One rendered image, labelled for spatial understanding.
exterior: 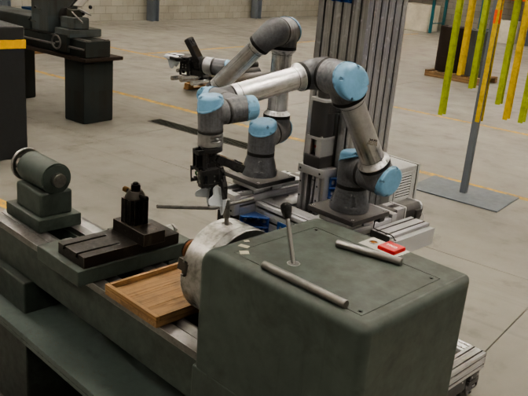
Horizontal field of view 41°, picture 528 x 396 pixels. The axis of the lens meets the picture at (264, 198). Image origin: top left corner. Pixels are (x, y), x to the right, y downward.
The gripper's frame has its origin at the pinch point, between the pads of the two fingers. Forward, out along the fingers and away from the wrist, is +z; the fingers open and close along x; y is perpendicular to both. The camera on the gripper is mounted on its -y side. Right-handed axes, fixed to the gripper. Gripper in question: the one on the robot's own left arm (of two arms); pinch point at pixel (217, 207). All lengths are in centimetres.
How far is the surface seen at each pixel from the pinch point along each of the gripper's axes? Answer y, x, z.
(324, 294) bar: 3, 57, 2
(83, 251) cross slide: 25, -54, 32
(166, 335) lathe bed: 16.4, -4.4, 43.5
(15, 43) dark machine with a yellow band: -72, -493, 36
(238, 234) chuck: -2.8, 8.1, 6.8
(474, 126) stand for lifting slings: -424, -248, 103
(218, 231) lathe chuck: 0.7, 2.2, 7.3
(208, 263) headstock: 13.9, 19.2, 7.1
